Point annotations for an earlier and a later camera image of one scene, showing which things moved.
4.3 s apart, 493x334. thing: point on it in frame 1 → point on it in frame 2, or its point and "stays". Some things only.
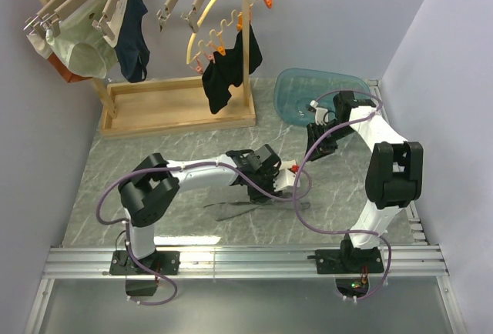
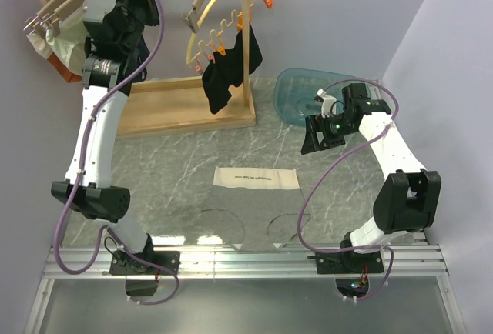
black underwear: [227, 71] stays
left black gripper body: [265, 182] → [138, 9]
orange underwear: [69, 76] stays
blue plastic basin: [295, 88] stays
